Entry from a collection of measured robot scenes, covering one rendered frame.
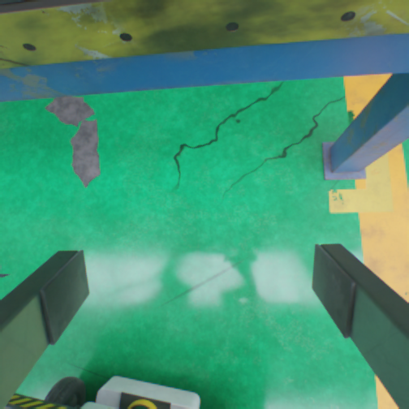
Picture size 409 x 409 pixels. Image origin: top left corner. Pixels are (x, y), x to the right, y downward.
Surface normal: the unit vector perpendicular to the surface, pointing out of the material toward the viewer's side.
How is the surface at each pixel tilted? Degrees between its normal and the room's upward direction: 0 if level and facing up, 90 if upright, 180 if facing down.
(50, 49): 90
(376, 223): 0
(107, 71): 90
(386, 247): 0
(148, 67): 90
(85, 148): 0
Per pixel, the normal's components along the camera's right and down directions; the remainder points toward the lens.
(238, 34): 0.00, 0.99
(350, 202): -0.13, -0.15
